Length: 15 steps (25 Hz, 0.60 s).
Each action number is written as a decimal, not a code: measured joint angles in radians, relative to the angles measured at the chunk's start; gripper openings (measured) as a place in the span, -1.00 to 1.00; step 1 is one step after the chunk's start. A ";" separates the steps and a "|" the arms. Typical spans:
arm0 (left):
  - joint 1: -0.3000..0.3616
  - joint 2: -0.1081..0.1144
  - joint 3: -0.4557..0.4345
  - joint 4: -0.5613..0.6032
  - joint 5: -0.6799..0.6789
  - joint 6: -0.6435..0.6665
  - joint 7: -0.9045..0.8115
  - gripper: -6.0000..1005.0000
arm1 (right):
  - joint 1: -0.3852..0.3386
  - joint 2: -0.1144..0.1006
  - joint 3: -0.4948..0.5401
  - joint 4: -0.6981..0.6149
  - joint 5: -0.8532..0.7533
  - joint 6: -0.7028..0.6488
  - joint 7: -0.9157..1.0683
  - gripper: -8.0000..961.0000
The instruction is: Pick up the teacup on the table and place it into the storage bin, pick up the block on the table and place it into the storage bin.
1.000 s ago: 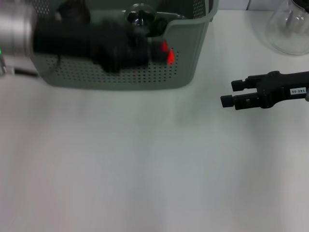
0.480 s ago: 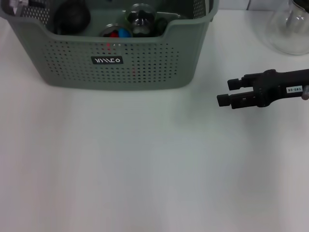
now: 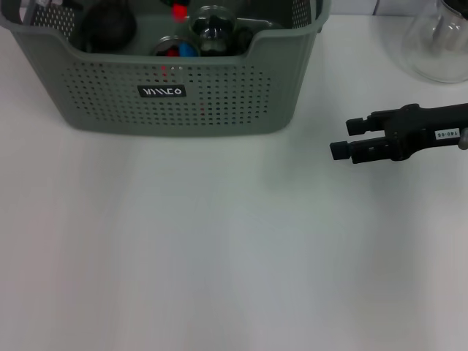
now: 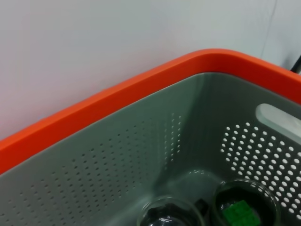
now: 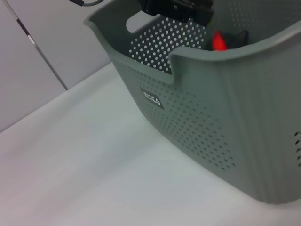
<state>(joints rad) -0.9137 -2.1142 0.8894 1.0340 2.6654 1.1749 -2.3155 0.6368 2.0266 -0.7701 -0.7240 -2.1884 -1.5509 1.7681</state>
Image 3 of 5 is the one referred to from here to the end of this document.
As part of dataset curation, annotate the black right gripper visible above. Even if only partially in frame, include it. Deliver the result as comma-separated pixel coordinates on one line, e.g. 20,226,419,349
329,101,468,165

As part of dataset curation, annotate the grey perforated plastic storage bin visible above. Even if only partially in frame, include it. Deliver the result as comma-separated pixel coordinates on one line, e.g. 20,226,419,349
0,0,333,138

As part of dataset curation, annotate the black round teapot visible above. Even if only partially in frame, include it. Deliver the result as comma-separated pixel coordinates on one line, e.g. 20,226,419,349
79,0,138,52

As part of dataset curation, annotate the clear glass carafe black handle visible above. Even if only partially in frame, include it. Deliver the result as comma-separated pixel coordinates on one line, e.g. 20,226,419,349
401,0,468,84

